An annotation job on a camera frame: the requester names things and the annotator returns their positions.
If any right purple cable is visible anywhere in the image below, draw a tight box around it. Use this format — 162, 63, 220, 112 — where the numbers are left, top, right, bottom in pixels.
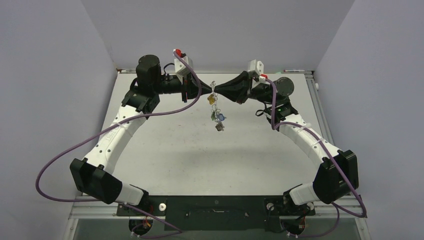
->
263, 76, 368, 239

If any blue key tag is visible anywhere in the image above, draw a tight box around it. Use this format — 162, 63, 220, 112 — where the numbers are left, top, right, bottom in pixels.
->
216, 113, 226, 122

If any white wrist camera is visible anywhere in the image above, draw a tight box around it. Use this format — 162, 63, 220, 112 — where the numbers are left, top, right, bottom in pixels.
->
247, 59, 264, 78
174, 55, 193, 83

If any aluminium rail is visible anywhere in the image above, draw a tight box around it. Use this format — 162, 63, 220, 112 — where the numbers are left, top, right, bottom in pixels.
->
68, 195, 368, 220
304, 71, 334, 144

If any purple cable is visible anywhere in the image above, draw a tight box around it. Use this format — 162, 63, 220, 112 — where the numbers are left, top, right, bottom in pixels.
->
263, 76, 368, 239
35, 49, 204, 239

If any aluminium front rail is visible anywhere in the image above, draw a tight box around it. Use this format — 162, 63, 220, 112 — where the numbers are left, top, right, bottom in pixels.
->
68, 195, 368, 220

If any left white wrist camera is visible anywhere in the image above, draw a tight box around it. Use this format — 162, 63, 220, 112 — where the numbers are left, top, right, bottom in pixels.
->
174, 55, 193, 83

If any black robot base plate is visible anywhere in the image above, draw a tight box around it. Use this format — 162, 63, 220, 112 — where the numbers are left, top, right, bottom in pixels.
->
116, 195, 316, 232

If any yellow key tag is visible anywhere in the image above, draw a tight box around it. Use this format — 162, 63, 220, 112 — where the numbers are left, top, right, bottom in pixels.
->
207, 94, 216, 105

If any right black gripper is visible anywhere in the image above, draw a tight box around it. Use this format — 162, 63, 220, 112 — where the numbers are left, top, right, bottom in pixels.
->
214, 71, 277, 105

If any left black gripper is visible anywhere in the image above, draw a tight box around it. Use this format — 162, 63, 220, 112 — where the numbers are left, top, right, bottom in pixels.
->
152, 71, 212, 103

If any black key tag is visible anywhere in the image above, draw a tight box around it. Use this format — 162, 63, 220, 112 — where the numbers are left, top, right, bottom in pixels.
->
215, 122, 225, 132

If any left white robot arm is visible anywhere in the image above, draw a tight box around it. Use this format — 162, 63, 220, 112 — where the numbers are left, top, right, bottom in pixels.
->
70, 49, 207, 215

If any red marker pen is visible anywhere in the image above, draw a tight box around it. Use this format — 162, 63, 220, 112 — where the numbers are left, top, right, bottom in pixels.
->
283, 69, 306, 73

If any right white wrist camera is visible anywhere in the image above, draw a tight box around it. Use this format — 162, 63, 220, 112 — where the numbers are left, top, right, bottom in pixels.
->
247, 59, 264, 78

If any aluminium right rail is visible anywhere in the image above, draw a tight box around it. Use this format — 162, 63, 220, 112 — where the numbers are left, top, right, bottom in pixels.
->
304, 71, 334, 144

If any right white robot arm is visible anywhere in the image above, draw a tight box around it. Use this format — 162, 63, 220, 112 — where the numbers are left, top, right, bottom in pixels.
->
212, 71, 359, 214

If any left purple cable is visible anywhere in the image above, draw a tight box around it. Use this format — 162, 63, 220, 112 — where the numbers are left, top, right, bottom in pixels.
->
35, 49, 204, 239

